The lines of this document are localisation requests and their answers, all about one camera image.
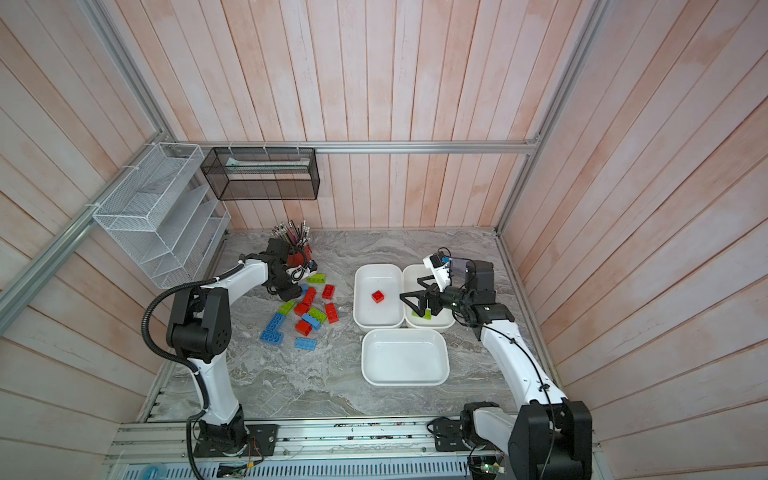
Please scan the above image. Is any black mesh basket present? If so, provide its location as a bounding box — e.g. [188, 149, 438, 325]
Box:
[201, 146, 321, 201]

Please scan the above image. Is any blue long brick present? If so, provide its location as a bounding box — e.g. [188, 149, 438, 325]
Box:
[259, 313, 285, 346]

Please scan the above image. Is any red pencil cup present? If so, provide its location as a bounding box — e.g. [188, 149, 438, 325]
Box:
[286, 245, 312, 268]

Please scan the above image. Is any green brick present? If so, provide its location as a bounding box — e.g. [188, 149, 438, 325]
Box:
[308, 307, 327, 323]
[306, 274, 326, 284]
[410, 309, 432, 320]
[277, 301, 297, 315]

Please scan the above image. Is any white bin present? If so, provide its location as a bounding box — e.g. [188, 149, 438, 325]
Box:
[401, 263, 455, 333]
[361, 329, 450, 387]
[353, 264, 405, 332]

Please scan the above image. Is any red brick low centre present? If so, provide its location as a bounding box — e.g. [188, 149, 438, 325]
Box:
[295, 320, 313, 337]

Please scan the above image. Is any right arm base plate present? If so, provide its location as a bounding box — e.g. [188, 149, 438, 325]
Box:
[426, 417, 479, 452]

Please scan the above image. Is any white bin rear right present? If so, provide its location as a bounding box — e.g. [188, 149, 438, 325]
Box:
[401, 263, 455, 333]

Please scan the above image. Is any aluminium front rail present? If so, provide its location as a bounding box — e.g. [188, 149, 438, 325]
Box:
[104, 416, 441, 464]

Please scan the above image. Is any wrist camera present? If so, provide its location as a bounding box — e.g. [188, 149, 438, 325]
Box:
[286, 265, 316, 283]
[423, 250, 451, 292]

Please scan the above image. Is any white bin rear left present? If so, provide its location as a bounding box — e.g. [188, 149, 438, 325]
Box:
[353, 264, 405, 332]

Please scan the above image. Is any white bin front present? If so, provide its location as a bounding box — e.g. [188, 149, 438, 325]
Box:
[361, 329, 450, 387]

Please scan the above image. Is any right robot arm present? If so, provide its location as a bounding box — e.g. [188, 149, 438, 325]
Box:
[399, 252, 593, 479]

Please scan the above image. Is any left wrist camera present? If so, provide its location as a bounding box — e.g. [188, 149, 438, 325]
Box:
[286, 265, 316, 283]

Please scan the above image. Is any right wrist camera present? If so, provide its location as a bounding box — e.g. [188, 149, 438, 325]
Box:
[423, 250, 451, 292]

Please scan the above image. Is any white wire mesh shelf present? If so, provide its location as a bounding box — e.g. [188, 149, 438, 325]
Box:
[94, 143, 230, 289]

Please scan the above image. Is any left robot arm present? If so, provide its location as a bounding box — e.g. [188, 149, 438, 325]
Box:
[166, 238, 317, 456]

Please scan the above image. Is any bundle of pencils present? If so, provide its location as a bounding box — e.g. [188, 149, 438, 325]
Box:
[271, 220, 310, 250]

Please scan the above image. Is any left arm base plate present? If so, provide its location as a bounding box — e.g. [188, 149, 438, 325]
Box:
[192, 423, 279, 458]

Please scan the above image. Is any blue brick centre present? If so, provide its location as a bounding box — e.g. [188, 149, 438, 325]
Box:
[302, 314, 322, 330]

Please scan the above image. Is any black corrugated cable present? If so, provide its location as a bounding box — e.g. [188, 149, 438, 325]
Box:
[141, 263, 247, 480]

